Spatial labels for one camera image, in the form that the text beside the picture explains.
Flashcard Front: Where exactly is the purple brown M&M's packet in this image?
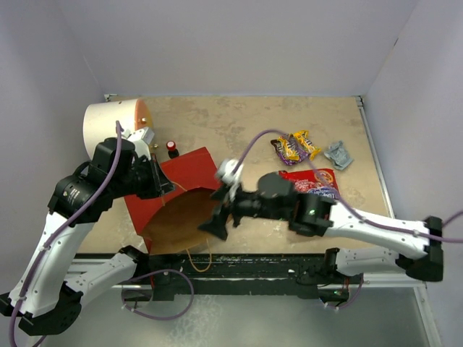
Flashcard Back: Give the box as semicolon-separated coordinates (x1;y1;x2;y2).
270;134;309;166

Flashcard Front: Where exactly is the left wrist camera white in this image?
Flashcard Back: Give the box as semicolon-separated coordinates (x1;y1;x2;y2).
122;127;155;158

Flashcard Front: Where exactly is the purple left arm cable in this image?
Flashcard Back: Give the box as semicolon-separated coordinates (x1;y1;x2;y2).
7;121;124;347

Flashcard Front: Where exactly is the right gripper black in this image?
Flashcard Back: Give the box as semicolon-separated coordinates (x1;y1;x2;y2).
197;179;288;241

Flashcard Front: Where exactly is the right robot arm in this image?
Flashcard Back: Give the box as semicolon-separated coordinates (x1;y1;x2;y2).
198;173;443;283

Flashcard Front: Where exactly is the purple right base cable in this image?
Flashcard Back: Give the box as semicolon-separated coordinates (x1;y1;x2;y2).
323;278;365;312

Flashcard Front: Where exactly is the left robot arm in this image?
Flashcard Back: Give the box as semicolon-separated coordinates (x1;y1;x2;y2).
1;137;174;336

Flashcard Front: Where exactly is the white silver snack packet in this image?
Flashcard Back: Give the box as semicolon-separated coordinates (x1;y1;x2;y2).
323;140;354;171

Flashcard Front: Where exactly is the red candy snack bag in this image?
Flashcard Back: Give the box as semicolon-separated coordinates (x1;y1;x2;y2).
278;168;339;199

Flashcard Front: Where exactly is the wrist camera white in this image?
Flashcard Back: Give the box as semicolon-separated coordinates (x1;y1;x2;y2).
122;127;155;158
215;159;243;201

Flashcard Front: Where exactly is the small red black bottle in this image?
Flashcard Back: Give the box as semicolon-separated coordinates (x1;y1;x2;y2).
166;141;179;159

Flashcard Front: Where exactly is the yellow m&m's packet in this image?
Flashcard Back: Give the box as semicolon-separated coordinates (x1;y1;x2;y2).
278;134;300;161
292;130;321;160

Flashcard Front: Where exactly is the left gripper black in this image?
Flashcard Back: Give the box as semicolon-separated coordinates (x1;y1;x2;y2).
111;153;176;200

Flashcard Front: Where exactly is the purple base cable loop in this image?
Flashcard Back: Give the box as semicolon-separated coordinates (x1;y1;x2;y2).
121;267;195;321

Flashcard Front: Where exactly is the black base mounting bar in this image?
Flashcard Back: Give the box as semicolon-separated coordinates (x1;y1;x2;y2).
122;254;362;304

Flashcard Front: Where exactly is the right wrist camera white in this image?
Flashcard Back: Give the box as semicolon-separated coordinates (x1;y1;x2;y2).
215;159;243;201

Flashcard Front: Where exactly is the red brown paper bag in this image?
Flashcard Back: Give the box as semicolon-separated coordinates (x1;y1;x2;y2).
124;147;219;256

